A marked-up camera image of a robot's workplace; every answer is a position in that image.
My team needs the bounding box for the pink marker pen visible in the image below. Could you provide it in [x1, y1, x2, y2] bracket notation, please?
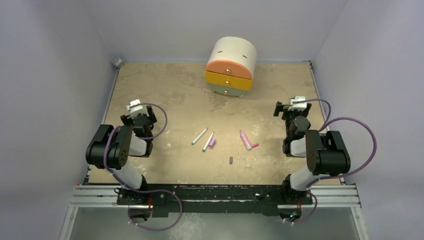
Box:
[239, 130, 253, 151]

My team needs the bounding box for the white pen green tip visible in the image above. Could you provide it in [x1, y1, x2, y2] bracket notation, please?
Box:
[191, 127, 208, 145]

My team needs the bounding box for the purple pen cap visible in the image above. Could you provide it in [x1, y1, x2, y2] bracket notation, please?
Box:
[208, 138, 216, 148]

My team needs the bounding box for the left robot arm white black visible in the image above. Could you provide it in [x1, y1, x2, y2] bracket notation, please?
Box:
[85, 105, 157, 205]

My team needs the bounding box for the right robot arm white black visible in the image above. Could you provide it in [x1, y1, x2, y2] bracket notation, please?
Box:
[273, 101, 351, 204]

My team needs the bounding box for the white pen blue tip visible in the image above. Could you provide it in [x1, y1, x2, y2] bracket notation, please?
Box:
[202, 132, 214, 152]

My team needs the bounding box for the small three-drawer cabinet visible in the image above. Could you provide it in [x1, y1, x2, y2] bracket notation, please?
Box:
[204, 36, 257, 98]

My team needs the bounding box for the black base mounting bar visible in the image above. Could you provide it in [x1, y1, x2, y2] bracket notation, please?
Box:
[113, 182, 313, 220]

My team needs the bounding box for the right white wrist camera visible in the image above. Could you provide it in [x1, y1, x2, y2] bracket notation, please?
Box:
[288, 95, 308, 111]

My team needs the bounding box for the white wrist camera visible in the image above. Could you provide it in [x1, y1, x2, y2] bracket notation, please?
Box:
[288, 95, 308, 111]
[126, 99, 145, 118]

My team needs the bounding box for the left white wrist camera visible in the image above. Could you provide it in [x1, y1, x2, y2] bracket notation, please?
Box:
[126, 99, 145, 118]

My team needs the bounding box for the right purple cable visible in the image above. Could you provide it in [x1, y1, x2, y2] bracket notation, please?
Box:
[282, 98, 378, 226]

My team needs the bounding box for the grey corner bracket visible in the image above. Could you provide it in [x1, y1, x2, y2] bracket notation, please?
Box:
[111, 56, 126, 68]

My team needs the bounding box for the aluminium frame rail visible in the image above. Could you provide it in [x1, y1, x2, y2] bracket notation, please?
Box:
[57, 61, 370, 240]

